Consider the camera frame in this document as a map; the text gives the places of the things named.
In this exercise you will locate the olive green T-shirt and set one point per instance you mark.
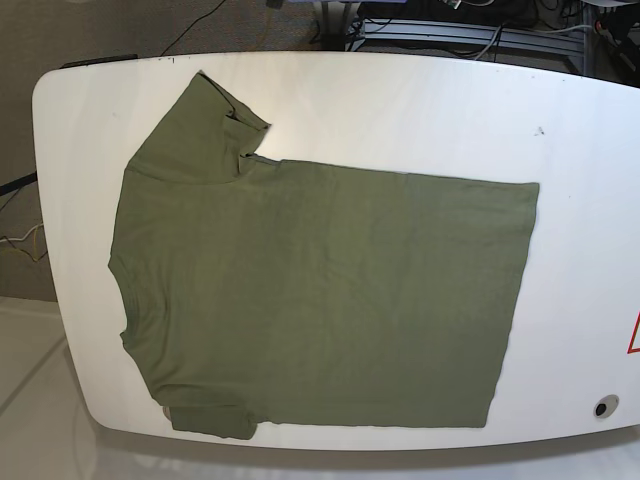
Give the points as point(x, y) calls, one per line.
point(294, 292)

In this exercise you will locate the grey metal table leg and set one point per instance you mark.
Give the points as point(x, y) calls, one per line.
point(334, 20)

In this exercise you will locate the black bar under table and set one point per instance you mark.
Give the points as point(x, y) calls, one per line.
point(18, 183)

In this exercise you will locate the red warning triangle sticker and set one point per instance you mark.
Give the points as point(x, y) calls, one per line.
point(633, 346)

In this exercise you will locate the grey metal frame rail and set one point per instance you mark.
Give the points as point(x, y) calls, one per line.
point(576, 43)

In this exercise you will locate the right table cable grommet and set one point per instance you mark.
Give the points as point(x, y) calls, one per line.
point(606, 406)

